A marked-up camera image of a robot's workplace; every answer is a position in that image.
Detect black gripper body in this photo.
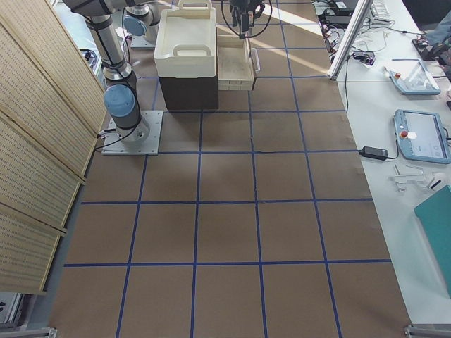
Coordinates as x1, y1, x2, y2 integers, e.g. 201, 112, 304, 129
229, 0, 263, 18

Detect wooden drawer with white handle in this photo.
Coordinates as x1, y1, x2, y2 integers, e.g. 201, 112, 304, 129
216, 35, 261, 91

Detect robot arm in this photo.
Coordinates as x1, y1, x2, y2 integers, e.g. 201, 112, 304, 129
121, 1, 265, 49
64, 1, 146, 144

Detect dark wooden drawer cabinet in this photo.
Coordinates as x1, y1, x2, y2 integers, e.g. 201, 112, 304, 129
159, 75, 219, 111

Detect cream plastic tray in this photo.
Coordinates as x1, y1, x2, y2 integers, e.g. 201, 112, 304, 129
154, 1, 216, 78

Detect grey teach pendant far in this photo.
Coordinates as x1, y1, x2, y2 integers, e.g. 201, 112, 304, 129
385, 58, 441, 95

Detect grey teach pendant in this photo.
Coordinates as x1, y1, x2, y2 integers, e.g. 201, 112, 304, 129
393, 109, 450, 164
385, 58, 441, 95

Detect black power adapter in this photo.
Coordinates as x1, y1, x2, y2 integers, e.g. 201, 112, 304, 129
359, 146, 388, 161

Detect grey teach pendant near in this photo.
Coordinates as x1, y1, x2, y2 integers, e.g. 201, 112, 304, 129
393, 109, 450, 164

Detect teal box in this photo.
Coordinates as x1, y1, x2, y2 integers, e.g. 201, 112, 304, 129
414, 185, 450, 270

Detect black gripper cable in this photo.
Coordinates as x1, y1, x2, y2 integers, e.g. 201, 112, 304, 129
221, 0, 273, 39

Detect aluminium frame post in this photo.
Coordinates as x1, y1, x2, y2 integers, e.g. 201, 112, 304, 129
328, 0, 373, 80

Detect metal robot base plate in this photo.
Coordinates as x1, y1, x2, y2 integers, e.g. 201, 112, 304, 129
98, 111, 163, 156

